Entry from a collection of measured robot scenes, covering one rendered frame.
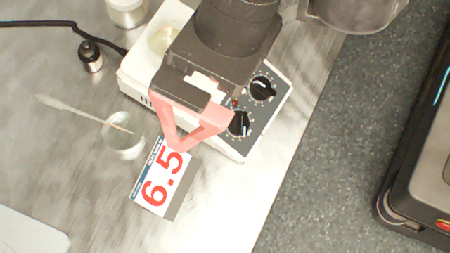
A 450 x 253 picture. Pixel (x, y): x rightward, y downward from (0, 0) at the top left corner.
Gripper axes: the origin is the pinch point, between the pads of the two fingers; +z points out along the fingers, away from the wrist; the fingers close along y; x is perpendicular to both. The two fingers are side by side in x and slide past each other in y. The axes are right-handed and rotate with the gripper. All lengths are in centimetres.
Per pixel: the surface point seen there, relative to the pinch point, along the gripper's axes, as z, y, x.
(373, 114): 74, 97, -26
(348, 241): 88, 71, -33
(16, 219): 39.2, 6.3, 17.4
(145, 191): 32.0, 14.0, 4.2
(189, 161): 30.9, 20.9, 1.2
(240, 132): 23.3, 22.6, -3.3
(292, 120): 25.3, 31.1, -8.6
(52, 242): 39.3, 5.7, 11.9
